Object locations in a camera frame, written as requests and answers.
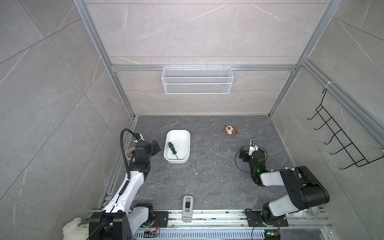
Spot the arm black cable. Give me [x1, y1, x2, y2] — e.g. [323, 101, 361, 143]
[234, 145, 269, 174]
[119, 128, 137, 181]

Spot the brown white plush toy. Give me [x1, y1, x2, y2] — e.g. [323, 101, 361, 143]
[224, 125, 239, 135]

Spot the white wire mesh basket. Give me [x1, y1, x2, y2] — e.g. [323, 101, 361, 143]
[162, 67, 234, 95]

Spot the grey tape dispenser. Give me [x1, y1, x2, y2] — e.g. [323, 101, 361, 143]
[182, 195, 194, 223]

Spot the white rectangular plastic bin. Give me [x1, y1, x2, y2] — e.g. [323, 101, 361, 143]
[164, 130, 191, 164]

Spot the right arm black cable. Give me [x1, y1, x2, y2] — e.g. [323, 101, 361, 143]
[234, 145, 269, 174]

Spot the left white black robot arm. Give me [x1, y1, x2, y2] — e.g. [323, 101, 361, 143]
[88, 129, 161, 240]

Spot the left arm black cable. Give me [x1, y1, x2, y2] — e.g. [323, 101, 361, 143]
[119, 128, 137, 181]

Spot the green handled screwdriver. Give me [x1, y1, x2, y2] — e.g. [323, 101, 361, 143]
[168, 142, 179, 160]

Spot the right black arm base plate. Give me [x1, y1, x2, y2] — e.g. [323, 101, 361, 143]
[244, 209, 289, 227]

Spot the black wire hook rack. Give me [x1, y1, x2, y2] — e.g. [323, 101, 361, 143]
[307, 89, 384, 170]

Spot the white teddy bear plush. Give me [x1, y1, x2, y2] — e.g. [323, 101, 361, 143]
[63, 218, 89, 240]

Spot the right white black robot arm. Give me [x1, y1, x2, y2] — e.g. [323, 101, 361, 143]
[235, 140, 330, 226]

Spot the aluminium front rail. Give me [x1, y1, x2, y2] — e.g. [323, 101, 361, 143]
[154, 209, 332, 229]

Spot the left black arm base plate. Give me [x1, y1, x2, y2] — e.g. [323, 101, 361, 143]
[147, 211, 169, 228]

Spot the clear tape roll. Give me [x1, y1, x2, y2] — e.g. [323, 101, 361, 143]
[300, 206, 320, 219]

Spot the brown tape roll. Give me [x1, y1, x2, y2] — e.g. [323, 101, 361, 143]
[125, 147, 135, 160]

